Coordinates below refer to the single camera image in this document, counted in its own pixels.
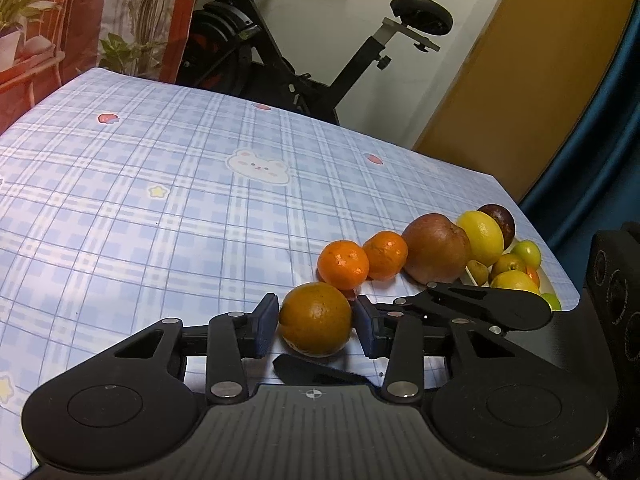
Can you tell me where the blue plaid tablecloth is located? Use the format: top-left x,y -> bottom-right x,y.
0,67 -> 583,480

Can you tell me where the yellow fruit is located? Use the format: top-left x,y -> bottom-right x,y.
490,270 -> 541,296

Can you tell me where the red apple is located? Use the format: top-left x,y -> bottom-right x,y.
401,213 -> 472,285

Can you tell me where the beige plate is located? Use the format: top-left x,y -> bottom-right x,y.
462,240 -> 563,312

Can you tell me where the dark purple passion fruit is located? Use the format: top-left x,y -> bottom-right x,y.
476,203 -> 516,251

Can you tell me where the yellow lemon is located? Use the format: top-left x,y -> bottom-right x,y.
456,210 -> 506,268

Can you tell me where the printed backdrop cloth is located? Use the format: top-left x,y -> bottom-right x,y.
0,0 -> 208,136

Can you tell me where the dark orange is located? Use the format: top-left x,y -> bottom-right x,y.
278,282 -> 353,358

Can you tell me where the small yellow-green fruit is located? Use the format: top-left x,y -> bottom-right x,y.
491,253 -> 527,278

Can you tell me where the small tangerine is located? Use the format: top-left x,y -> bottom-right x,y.
362,230 -> 410,281
317,241 -> 371,292

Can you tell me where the blue curtain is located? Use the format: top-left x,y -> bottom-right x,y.
517,10 -> 640,266

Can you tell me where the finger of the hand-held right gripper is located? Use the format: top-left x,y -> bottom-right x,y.
426,282 -> 501,331
272,353 -> 371,386

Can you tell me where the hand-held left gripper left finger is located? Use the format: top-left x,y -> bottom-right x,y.
112,294 -> 280,405

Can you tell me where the black exercise bike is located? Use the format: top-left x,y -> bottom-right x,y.
176,0 -> 455,126

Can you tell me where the wooden board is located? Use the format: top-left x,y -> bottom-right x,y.
411,0 -> 640,203

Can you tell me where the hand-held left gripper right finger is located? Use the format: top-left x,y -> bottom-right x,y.
354,295 -> 553,405

